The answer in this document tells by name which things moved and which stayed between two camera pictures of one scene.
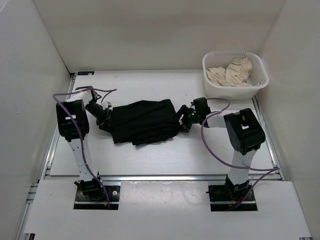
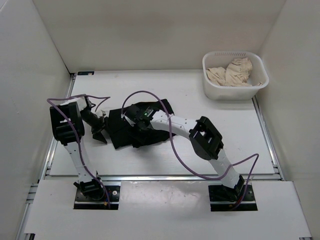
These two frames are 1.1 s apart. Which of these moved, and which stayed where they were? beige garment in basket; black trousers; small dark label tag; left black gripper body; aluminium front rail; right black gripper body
Moved: left black gripper body; right black gripper body
Stayed: black trousers; beige garment in basket; aluminium front rail; small dark label tag
